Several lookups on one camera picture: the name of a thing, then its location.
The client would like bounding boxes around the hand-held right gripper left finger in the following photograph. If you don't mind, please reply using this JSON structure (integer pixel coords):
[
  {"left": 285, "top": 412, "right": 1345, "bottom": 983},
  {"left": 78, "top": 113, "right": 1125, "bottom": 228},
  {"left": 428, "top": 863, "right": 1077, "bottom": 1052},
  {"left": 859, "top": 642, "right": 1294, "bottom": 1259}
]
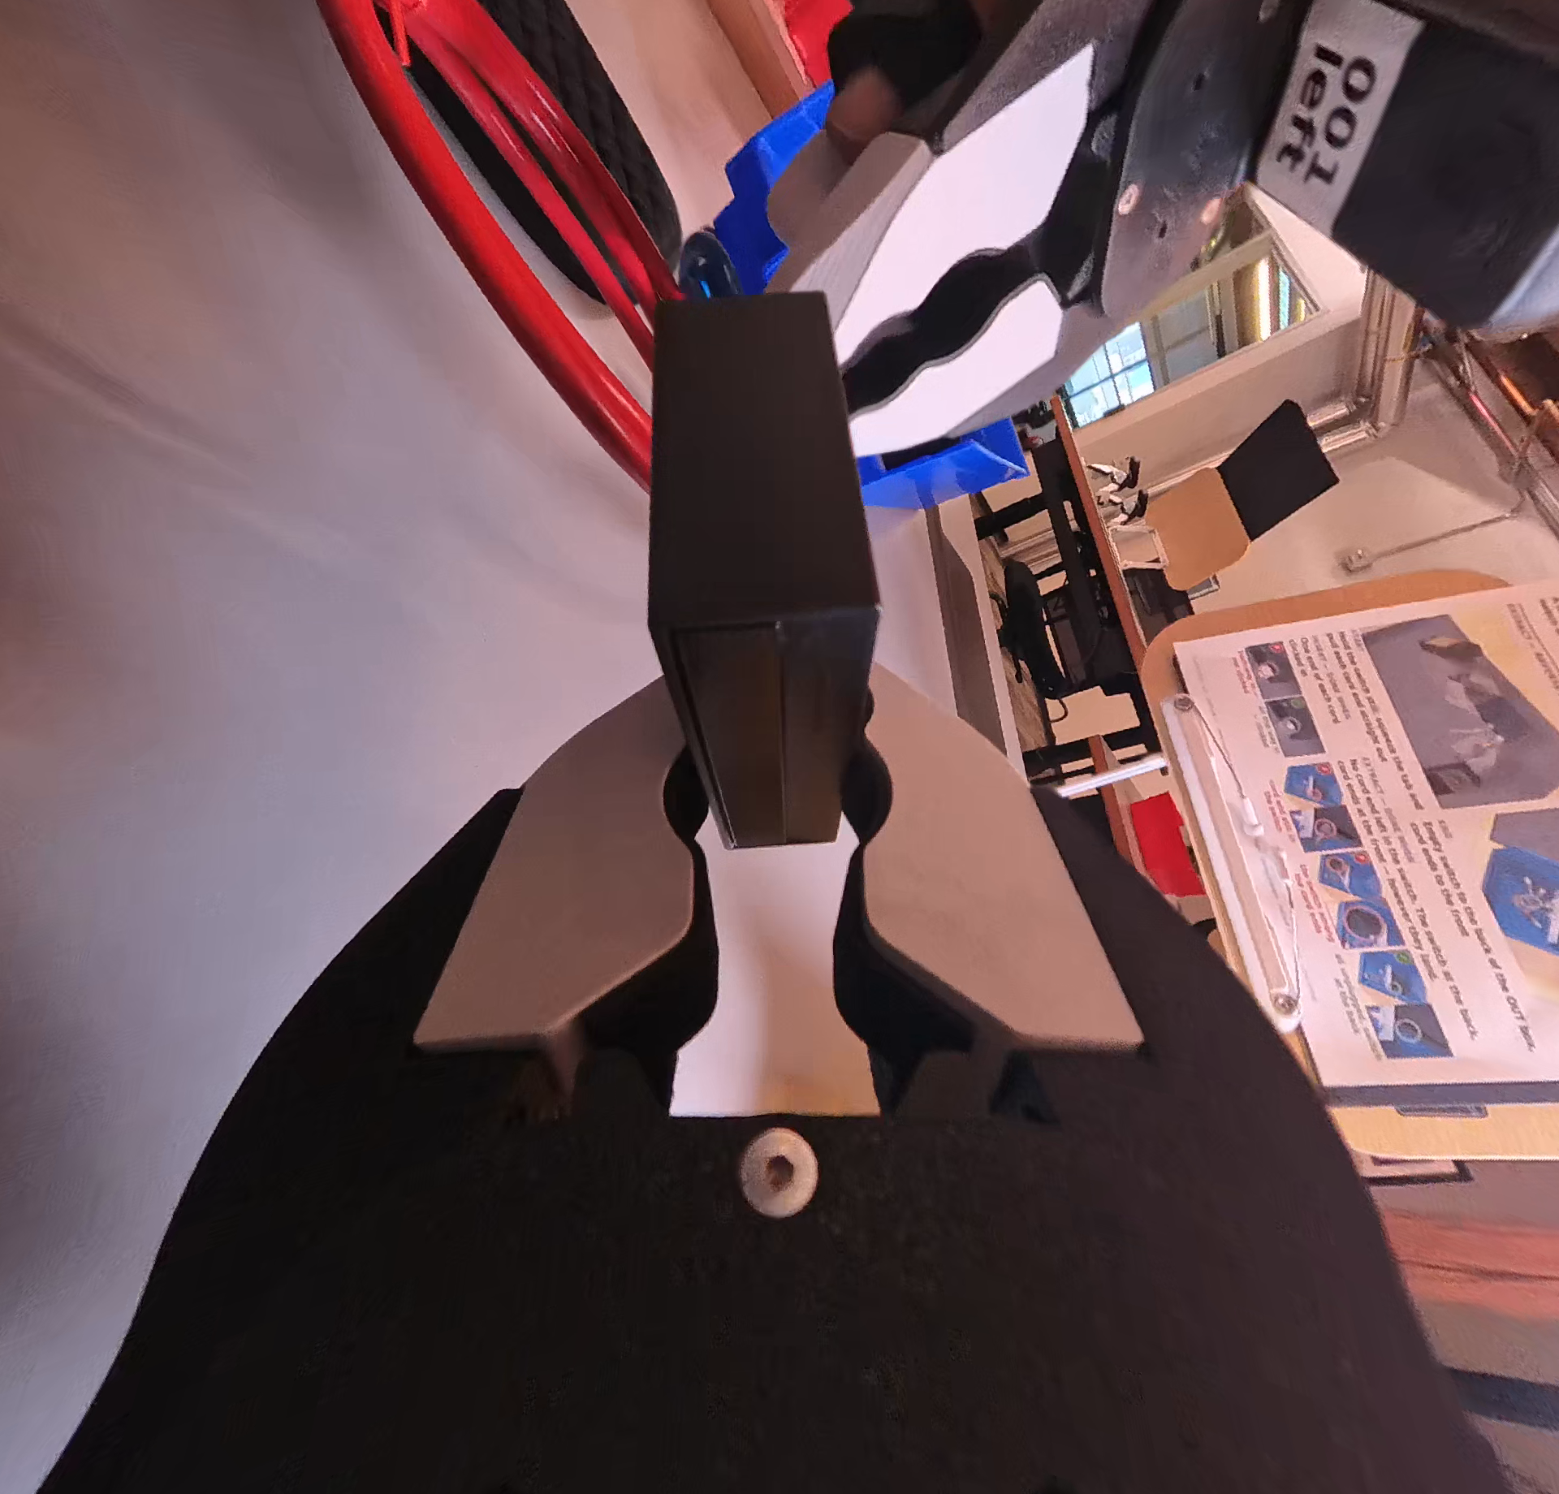
[{"left": 412, "top": 680, "right": 723, "bottom": 1108}]

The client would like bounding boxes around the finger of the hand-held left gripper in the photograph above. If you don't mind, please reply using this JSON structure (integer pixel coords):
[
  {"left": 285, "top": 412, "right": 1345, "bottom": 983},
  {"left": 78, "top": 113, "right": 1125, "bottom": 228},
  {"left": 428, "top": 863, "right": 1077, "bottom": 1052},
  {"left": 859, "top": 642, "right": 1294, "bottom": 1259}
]
[
  {"left": 842, "top": 278, "right": 1099, "bottom": 451},
  {"left": 772, "top": 45, "right": 1097, "bottom": 365}
]

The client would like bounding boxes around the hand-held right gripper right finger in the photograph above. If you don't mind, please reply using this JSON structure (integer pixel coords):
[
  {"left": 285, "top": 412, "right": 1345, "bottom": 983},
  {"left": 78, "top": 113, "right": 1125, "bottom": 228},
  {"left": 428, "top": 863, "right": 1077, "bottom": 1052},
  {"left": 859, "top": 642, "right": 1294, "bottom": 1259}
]
[{"left": 831, "top": 663, "right": 1148, "bottom": 1112}]

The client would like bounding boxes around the black network switch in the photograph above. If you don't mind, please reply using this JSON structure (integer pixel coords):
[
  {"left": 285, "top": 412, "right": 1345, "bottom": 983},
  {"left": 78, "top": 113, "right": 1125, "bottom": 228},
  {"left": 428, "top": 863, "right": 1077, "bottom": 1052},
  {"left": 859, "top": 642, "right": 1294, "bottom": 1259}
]
[{"left": 645, "top": 294, "right": 882, "bottom": 851}]

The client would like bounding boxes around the black ethernet cable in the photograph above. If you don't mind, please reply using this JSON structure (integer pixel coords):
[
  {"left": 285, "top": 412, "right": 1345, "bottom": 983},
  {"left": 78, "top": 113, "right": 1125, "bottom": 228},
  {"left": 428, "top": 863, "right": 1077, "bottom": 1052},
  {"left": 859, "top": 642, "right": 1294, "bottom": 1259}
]
[{"left": 426, "top": 0, "right": 685, "bottom": 305}]

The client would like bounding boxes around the person's left hand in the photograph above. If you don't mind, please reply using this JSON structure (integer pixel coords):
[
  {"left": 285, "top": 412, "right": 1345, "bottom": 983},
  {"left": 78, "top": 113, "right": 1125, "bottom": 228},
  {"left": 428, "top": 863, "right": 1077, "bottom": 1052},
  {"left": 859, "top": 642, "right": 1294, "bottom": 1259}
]
[{"left": 826, "top": 0, "right": 993, "bottom": 171}]

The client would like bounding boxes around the blue plastic bin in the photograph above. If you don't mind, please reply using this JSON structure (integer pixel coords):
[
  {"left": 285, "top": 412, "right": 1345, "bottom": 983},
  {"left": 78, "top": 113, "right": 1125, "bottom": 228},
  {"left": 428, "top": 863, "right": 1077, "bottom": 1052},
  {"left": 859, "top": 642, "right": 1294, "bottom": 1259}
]
[{"left": 711, "top": 82, "right": 1031, "bottom": 512}]

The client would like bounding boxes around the dark office desk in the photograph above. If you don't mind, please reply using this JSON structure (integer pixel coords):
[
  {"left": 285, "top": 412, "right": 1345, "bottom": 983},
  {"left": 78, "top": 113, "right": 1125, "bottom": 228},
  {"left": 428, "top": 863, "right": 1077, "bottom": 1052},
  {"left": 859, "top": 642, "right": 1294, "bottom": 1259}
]
[{"left": 925, "top": 398, "right": 1176, "bottom": 790}]

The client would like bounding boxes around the red plastic bin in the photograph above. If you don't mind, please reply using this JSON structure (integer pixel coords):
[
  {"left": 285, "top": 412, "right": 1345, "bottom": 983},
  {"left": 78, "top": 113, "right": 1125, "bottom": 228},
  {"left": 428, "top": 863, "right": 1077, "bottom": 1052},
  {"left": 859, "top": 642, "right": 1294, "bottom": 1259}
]
[{"left": 769, "top": 0, "right": 856, "bottom": 85}]

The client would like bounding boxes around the wooden chair with black jacket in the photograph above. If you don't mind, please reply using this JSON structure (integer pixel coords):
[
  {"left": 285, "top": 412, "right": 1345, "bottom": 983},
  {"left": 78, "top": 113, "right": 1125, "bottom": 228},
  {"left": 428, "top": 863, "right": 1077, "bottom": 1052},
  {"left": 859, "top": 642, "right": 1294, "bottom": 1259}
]
[{"left": 1150, "top": 398, "right": 1341, "bottom": 600}]

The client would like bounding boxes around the printed instruction sheet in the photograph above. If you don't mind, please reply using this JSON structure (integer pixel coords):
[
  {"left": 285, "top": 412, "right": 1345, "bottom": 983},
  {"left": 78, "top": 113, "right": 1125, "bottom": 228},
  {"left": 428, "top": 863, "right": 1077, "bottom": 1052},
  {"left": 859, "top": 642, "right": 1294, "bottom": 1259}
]
[{"left": 1172, "top": 586, "right": 1559, "bottom": 1096}]

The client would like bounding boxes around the wooden sheet stand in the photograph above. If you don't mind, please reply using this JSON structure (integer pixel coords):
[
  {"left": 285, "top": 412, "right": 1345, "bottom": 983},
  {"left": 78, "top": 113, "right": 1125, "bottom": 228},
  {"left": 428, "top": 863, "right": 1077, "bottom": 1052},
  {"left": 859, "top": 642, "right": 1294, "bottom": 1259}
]
[{"left": 1138, "top": 569, "right": 1559, "bottom": 1164}]

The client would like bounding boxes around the silver duct pipe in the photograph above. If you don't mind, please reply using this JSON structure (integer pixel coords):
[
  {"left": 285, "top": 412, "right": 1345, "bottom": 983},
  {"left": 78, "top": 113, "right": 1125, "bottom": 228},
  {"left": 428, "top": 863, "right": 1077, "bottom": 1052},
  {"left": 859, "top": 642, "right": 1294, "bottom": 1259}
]
[{"left": 1301, "top": 273, "right": 1428, "bottom": 451}]

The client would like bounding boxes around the red ethernet cable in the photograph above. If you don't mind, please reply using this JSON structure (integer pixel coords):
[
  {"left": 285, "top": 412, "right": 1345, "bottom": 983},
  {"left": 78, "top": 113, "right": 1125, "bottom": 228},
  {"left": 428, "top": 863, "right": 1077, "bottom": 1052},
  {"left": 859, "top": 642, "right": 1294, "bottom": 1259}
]
[{"left": 297, "top": 0, "right": 685, "bottom": 492}]

